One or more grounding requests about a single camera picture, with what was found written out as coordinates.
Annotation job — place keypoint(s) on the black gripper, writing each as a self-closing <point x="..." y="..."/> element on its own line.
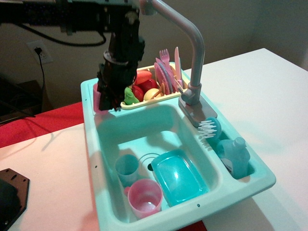
<point x="114" y="76"/>

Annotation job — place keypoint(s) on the small pink cup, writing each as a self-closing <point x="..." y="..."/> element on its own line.
<point x="96" y="101"/>

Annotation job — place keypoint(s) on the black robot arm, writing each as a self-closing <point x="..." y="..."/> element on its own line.
<point x="120" y="19"/>

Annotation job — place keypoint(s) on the mint green toy sink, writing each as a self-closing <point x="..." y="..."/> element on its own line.
<point x="147" y="132"/>

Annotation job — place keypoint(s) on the blue cup in sink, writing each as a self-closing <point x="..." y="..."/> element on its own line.
<point x="126" y="168"/>

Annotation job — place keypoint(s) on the pink mug in sink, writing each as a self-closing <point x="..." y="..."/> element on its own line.
<point x="144" y="197"/>

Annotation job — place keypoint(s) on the green toy vegetable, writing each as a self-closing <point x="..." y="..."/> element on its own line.
<point x="130" y="97"/>

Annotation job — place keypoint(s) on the cream dish rack basket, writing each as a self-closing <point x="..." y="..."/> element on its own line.
<point x="182" y="85"/>

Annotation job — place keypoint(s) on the red toy apple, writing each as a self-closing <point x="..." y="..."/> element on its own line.
<point x="140" y="89"/>

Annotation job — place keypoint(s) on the orange red toy carrot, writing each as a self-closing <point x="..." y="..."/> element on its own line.
<point x="142" y="76"/>

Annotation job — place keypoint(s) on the yellow toy fruit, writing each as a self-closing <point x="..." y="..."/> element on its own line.
<point x="152" y="93"/>

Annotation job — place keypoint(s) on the pink toy plates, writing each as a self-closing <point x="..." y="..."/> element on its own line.
<point x="165" y="77"/>

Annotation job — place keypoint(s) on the pink toy fork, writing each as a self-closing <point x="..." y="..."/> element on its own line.
<point x="164" y="56"/>

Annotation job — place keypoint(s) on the pink toy knife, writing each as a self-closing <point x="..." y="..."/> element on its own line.
<point x="177" y="64"/>

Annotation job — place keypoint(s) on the grey toy faucet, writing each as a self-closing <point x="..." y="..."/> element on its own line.
<point x="196" y="108"/>

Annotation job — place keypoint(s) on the red cloth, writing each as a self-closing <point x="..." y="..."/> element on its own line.
<point x="44" y="123"/>

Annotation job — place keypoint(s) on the teal dish brush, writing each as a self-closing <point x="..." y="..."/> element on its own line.
<point x="210" y="128"/>

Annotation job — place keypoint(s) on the teal rectangular tray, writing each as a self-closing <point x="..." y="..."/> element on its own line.
<point x="178" y="177"/>

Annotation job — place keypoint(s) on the blue toy soap bottle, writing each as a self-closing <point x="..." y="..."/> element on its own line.
<point x="235" y="156"/>

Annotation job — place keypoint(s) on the white wall outlet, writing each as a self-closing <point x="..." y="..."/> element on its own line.
<point x="40" y="52"/>

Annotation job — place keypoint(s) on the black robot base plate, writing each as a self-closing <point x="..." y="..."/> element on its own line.
<point x="14" y="190"/>

